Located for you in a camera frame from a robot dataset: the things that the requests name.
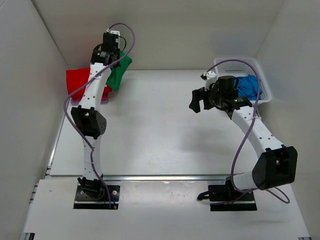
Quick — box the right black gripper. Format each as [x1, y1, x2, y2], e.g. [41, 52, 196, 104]
[189, 82, 225, 114]

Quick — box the green t-shirt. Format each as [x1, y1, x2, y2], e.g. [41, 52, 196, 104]
[106, 52, 133, 91]

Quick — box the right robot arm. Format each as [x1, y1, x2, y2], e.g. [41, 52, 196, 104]
[189, 72, 298, 200]

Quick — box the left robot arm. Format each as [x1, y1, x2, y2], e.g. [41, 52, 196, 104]
[71, 30, 120, 199]

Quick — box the red folded t-shirt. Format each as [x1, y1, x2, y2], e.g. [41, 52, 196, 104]
[66, 67, 112, 98]

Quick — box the white plastic basket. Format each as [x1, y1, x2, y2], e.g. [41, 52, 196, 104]
[214, 56, 272, 105]

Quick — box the blue crumpled t-shirt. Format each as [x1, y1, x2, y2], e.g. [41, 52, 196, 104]
[234, 74, 263, 101]

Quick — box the pink folded t-shirt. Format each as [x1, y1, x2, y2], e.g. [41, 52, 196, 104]
[71, 95, 108, 102]

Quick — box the lavender folded t-shirt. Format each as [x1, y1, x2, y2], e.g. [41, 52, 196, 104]
[70, 99, 109, 106]

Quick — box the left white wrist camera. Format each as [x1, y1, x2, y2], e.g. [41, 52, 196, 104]
[106, 29, 121, 36]

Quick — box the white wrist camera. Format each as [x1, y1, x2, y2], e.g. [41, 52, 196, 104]
[106, 29, 121, 36]
[200, 70, 218, 91]

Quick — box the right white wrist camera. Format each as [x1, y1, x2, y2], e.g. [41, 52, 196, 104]
[200, 70, 218, 91]

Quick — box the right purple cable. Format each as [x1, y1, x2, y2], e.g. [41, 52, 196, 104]
[206, 58, 291, 204]

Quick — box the purple cable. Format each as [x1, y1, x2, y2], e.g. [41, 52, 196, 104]
[206, 58, 291, 204]
[63, 23, 137, 210]

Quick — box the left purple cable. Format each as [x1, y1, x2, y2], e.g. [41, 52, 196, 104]
[63, 23, 137, 210]

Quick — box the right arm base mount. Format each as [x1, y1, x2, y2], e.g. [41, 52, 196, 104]
[196, 177, 258, 212]

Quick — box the aluminium table rail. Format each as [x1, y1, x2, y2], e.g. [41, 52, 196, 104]
[45, 104, 281, 183]

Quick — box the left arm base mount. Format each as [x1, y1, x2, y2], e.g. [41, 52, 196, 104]
[73, 177, 121, 210]

